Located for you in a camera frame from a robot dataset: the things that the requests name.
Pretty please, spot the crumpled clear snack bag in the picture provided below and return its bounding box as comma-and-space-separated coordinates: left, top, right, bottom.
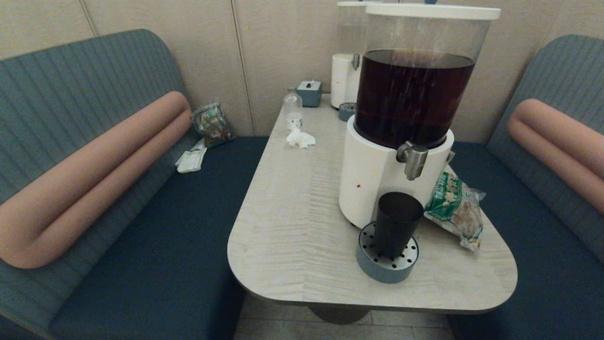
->
190, 102, 235, 148

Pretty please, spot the round table pedestal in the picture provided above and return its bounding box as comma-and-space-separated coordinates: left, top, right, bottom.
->
309, 306, 371, 325

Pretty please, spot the pink bolster cushion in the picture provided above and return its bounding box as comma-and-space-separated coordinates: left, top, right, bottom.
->
508, 98, 604, 215
0, 91, 192, 270

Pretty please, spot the dark tumbler cup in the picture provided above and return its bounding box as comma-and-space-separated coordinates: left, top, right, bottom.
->
374, 192, 425, 260

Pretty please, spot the clear plastic bottle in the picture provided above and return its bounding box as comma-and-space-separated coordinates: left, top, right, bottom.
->
283, 87, 303, 131

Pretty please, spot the silver metal dispenser tap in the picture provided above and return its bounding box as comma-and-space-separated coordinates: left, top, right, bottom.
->
396, 141, 429, 181

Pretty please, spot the round blue-grey perforated drip tray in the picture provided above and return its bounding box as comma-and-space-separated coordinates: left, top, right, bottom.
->
355, 221, 420, 285

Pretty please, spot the crumpled white tissue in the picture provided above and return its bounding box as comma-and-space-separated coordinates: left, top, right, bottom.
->
286, 128, 316, 149

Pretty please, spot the clear green-print grain snack bag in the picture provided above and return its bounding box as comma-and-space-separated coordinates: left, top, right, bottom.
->
423, 171, 487, 251

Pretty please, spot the large white dark-tea drink dispenser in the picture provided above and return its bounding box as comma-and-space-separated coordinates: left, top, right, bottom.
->
338, 2, 502, 230

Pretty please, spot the teal booth bench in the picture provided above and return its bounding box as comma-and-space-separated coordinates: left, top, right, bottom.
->
446, 34, 604, 340
0, 28, 269, 340

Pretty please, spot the blue-grey tissue box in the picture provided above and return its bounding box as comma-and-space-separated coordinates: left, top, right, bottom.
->
297, 80, 322, 108

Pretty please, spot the white napkin packet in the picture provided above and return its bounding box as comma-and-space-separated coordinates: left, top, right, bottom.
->
175, 138, 207, 174

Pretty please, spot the small white clear drink dispenser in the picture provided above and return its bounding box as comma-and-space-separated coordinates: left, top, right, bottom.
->
330, 1, 369, 109

